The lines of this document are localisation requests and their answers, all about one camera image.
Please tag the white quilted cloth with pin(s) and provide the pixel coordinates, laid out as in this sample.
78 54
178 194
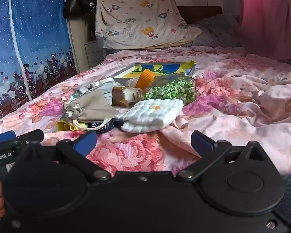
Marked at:
150 114

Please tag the navy striped sock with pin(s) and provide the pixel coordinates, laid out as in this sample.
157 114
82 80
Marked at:
111 124

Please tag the colourful printed box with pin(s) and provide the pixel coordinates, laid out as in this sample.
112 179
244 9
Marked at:
160 69

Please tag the yellow cloth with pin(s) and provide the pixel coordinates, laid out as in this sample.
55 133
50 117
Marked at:
65 125

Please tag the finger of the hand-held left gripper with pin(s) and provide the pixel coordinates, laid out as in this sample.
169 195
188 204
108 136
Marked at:
31 136
2 136

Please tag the pink curtain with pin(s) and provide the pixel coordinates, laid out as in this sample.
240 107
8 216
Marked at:
264 17

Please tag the blue printed fabric wardrobe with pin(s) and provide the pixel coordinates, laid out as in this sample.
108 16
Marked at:
38 29

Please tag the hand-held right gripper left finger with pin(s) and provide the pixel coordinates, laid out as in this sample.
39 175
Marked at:
83 142

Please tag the beige wooden panel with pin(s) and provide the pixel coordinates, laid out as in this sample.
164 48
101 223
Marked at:
78 41

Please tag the black handbag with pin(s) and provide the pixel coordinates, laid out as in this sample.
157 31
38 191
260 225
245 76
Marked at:
72 7

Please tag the white cabinet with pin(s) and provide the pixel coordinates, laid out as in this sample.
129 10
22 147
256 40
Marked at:
93 53

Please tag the cartoon print pillow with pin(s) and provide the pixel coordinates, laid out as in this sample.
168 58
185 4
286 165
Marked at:
135 17

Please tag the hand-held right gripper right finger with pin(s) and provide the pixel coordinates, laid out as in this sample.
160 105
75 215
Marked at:
200 140

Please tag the grey crumpled bedding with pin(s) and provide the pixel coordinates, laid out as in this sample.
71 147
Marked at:
215 31

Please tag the black printed bag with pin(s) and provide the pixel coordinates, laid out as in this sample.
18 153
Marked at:
88 1

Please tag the dark wooden headboard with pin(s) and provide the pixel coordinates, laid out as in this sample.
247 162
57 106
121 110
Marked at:
198 14

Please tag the pink floral blanket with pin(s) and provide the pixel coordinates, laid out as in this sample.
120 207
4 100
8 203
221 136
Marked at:
232 89

